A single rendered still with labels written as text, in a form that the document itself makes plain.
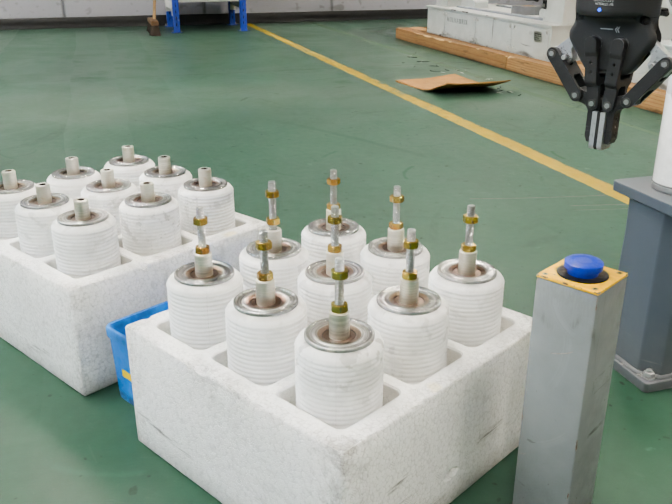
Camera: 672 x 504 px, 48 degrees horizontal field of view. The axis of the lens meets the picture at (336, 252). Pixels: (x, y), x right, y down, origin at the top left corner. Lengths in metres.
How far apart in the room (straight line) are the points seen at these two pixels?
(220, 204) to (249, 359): 0.49
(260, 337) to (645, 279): 0.63
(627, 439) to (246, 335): 0.57
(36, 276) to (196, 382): 0.40
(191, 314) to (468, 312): 0.34
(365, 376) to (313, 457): 0.10
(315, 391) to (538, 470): 0.29
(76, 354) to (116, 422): 0.12
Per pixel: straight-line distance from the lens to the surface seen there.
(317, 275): 0.95
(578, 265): 0.82
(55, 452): 1.12
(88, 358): 1.21
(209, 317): 0.94
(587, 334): 0.82
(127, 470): 1.06
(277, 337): 0.85
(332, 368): 0.78
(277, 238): 1.02
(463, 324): 0.96
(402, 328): 0.85
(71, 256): 1.20
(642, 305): 1.25
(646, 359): 1.28
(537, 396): 0.88
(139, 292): 1.22
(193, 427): 0.96
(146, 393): 1.04
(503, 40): 4.66
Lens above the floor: 0.63
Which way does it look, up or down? 22 degrees down
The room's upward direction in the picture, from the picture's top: straight up
